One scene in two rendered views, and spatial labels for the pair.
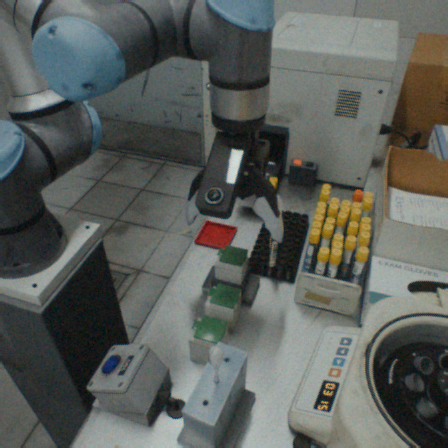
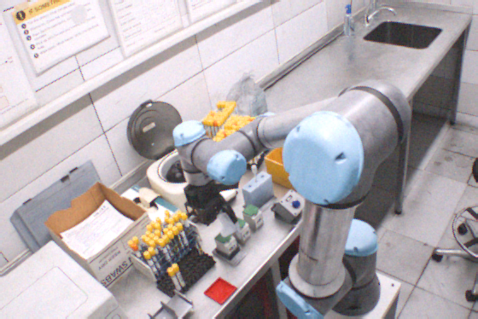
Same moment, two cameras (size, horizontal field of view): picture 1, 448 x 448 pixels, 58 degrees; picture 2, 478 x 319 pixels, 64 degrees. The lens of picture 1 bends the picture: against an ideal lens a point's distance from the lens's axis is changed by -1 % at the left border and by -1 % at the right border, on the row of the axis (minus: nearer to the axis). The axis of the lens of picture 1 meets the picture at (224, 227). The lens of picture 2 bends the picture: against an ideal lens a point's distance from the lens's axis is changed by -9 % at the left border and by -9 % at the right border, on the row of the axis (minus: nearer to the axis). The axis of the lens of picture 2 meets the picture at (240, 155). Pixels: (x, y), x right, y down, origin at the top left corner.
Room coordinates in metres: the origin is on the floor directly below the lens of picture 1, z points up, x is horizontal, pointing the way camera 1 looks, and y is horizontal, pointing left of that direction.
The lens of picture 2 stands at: (1.19, 0.47, 1.83)
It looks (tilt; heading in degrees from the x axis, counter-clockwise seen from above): 35 degrees down; 208
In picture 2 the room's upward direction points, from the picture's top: 11 degrees counter-clockwise
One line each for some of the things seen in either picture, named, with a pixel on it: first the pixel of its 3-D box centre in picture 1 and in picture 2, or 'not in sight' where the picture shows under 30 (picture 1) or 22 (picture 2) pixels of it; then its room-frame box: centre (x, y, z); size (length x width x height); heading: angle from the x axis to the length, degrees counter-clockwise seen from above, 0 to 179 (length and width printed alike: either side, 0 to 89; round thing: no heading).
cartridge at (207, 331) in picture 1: (209, 341); (253, 217); (0.35, 0.02, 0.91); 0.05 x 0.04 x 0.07; 71
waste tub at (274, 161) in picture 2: not in sight; (291, 165); (0.09, 0.08, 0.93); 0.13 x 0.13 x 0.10; 67
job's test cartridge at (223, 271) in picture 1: (231, 269); (226, 244); (0.48, -0.01, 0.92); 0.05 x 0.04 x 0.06; 71
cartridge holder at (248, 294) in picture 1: (231, 280); (228, 251); (0.48, -0.01, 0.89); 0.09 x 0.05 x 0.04; 71
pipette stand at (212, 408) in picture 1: (217, 400); (258, 193); (0.25, 0.01, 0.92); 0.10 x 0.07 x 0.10; 156
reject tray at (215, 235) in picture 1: (216, 235); (220, 290); (0.62, 0.02, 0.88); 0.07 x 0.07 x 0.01; 71
